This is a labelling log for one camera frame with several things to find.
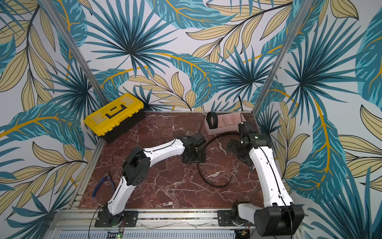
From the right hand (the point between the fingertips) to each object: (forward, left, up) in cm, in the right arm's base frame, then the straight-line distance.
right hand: (235, 153), depth 76 cm
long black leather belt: (+4, +17, -18) cm, 25 cm away
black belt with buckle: (+35, +9, -11) cm, 38 cm away
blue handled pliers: (-5, +73, -18) cm, 75 cm away
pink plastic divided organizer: (+32, -4, -13) cm, 35 cm away
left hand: (+2, +18, -15) cm, 24 cm away
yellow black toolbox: (+25, +72, -1) cm, 76 cm away
